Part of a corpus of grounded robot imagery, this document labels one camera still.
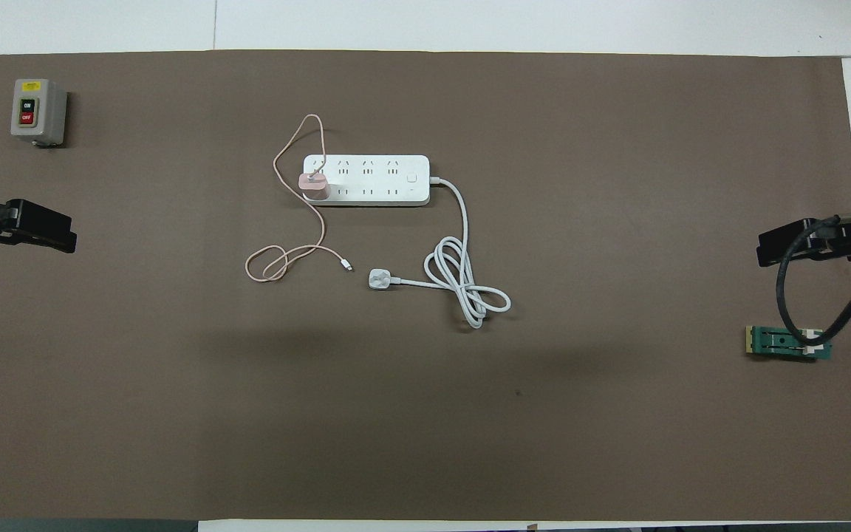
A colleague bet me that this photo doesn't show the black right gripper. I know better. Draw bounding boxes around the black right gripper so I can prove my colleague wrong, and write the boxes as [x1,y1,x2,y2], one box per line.
[757,216,851,267]

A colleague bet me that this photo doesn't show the brown table mat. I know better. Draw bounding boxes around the brown table mat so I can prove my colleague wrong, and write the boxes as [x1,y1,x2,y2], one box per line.
[0,50,851,522]

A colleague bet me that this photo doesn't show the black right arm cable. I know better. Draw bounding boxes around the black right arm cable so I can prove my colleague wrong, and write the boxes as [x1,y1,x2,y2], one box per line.
[776,211,851,348]

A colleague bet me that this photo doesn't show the grey on off switch box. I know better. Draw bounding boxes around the grey on off switch box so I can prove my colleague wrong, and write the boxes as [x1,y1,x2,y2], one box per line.
[10,78,69,149]

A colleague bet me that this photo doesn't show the pink charger plug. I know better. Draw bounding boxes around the pink charger plug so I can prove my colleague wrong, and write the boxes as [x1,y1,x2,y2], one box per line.
[298,171,332,200]

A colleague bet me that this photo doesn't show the white power cord with plug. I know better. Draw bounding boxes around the white power cord with plug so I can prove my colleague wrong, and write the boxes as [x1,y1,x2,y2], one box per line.
[366,176,512,330]

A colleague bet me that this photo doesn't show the pink charging cable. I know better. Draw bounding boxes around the pink charging cable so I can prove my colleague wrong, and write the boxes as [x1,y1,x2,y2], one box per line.
[245,114,355,283]

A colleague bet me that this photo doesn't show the white power strip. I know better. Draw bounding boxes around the white power strip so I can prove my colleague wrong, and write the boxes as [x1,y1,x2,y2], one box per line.
[302,154,431,208]

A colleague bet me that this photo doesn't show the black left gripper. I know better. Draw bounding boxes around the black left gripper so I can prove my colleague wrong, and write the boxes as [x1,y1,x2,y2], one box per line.
[0,198,78,253]

